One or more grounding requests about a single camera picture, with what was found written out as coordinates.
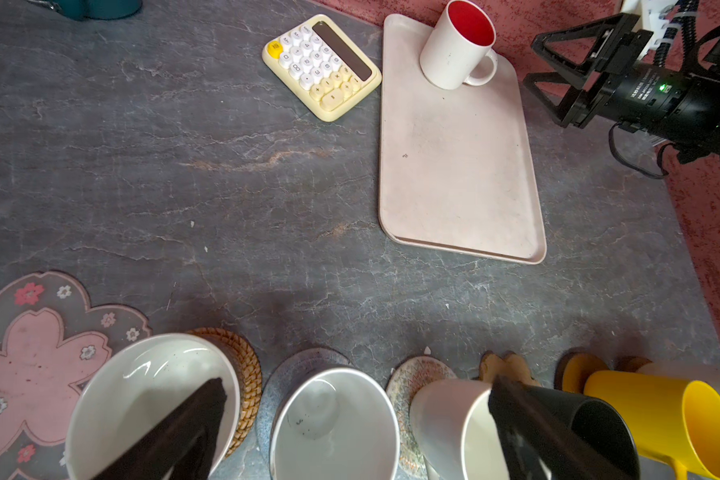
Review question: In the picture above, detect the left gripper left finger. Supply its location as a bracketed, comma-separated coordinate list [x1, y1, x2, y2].
[96, 378, 227, 479]

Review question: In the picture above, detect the beige serving tray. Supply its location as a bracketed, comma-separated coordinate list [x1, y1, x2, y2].
[378, 14, 547, 265]

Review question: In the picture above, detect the paw shaped cork coaster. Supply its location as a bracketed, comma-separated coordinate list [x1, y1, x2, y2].
[478, 352, 541, 387]

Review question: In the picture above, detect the white speckled mug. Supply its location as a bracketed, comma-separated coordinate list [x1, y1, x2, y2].
[636, 361, 720, 395]

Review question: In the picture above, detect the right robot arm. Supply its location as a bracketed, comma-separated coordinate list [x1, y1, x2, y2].
[523, 13, 720, 164]

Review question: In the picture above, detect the black corrugated cable hose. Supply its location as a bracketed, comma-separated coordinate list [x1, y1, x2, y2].
[650, 0, 703, 70]

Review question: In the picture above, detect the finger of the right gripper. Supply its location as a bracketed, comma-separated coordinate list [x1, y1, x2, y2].
[522, 72, 600, 128]
[531, 13, 641, 75]

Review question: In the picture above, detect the dark brown glossy coaster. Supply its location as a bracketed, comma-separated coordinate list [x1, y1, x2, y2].
[554, 352, 609, 394]

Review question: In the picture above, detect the teal kitchen timer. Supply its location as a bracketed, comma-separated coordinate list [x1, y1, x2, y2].
[28, 0, 143, 21]

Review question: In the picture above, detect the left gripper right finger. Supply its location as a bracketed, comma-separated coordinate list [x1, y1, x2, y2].
[488, 376, 629, 479]

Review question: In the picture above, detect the pink flower coaster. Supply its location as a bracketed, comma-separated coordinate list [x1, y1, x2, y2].
[0, 271, 152, 479]

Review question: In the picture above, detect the yellow calculator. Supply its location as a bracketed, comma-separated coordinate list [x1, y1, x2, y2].
[262, 14, 382, 122]

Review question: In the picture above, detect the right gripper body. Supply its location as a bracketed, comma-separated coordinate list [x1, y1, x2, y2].
[575, 29, 720, 144]

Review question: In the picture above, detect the lilac mug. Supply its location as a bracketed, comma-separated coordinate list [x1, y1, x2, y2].
[65, 333, 241, 479]

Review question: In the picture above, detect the grey knitted coaster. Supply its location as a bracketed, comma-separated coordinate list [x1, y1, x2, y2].
[255, 347, 352, 459]

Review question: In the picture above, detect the blue mug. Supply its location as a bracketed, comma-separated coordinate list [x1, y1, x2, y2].
[269, 366, 400, 479]

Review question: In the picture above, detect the red inside mug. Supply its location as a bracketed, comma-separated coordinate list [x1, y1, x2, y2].
[419, 0, 499, 90]

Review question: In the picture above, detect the black mug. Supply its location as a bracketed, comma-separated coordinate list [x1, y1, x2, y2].
[526, 386, 641, 479]

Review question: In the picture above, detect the multicolour woven coaster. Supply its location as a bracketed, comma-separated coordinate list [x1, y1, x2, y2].
[386, 355, 457, 479]

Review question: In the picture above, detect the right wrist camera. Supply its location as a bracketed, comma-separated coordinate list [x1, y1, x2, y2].
[617, 0, 700, 60]

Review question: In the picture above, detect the yellow mug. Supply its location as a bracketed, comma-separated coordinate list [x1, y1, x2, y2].
[584, 370, 720, 479]

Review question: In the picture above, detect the woven rattan coaster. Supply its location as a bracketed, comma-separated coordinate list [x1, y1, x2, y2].
[188, 327, 263, 459]

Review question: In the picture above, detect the brown round coaster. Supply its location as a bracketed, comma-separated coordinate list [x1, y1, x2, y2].
[615, 356, 652, 373]

